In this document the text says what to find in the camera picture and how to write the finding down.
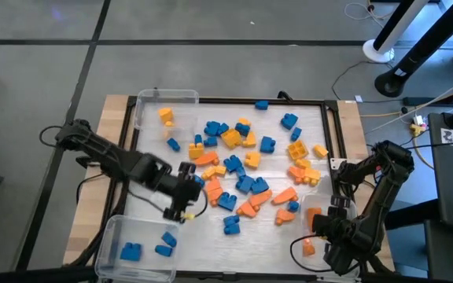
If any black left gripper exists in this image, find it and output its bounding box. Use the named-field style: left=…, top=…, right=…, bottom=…
left=158, top=160, right=203, bottom=222

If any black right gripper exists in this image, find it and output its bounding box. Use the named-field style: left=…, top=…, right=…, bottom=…
left=311, top=195, right=373, bottom=272

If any orange plastic building block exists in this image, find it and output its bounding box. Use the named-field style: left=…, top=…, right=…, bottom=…
left=271, top=186, right=299, bottom=206
left=274, top=208, right=296, bottom=226
left=193, top=151, right=220, bottom=167
left=288, top=165, right=306, bottom=186
left=204, top=178, right=224, bottom=208
left=236, top=200, right=258, bottom=219
left=302, top=237, right=316, bottom=257
left=307, top=207, right=322, bottom=231
left=249, top=189, right=274, bottom=208

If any clear plastic bin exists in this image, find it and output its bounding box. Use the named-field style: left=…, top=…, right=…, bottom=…
left=134, top=89, right=200, bottom=137
left=297, top=193, right=359, bottom=282
left=94, top=215, right=182, bottom=283

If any yellow power plug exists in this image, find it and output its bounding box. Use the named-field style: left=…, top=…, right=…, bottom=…
left=409, top=116, right=428, bottom=137

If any black pole stand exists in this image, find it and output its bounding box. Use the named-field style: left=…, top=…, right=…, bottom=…
left=374, top=0, right=453, bottom=98

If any white pole stand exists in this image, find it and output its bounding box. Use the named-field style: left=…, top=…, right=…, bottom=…
left=362, top=0, right=432, bottom=64

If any black floor cable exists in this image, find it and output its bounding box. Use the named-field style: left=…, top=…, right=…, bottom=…
left=330, top=61, right=389, bottom=101

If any white floor cable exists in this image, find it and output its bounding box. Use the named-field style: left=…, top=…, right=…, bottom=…
left=367, top=68, right=453, bottom=134

